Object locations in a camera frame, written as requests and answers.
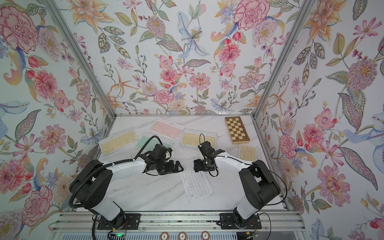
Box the yellow keyboard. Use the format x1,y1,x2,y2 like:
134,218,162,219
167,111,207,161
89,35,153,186
238,145,258,162
99,128,138,156
180,129,218,148

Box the pink keyboard back left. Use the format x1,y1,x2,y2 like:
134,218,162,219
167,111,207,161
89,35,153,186
149,119,185,141

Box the aluminium front rail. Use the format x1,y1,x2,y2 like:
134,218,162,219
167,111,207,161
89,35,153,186
47,211,307,233

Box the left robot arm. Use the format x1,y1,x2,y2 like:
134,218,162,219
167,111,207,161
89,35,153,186
69,144,184,222

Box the aluminium frame post right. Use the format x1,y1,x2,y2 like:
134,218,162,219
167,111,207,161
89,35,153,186
253,0,314,120

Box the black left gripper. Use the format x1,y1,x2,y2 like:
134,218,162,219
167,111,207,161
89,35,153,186
155,158,186,178

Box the aluminium frame post left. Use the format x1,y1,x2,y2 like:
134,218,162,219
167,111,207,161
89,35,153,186
42,0,117,120

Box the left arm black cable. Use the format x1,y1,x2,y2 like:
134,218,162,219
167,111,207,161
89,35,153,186
133,135,164,161

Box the wooden chessboard box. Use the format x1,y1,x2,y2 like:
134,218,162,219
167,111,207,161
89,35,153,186
225,116,251,145

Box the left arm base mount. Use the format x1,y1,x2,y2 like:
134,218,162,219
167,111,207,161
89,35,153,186
97,212,141,231

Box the white keyboard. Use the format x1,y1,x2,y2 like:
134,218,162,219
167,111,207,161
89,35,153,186
181,160,214,203

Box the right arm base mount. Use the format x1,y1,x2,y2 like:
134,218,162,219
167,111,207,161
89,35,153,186
219,212,262,231

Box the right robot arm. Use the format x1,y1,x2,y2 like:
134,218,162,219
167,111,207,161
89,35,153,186
194,141,281,224

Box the aluminium frame post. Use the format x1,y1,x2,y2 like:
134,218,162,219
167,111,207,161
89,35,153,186
253,0,314,120
42,0,117,120

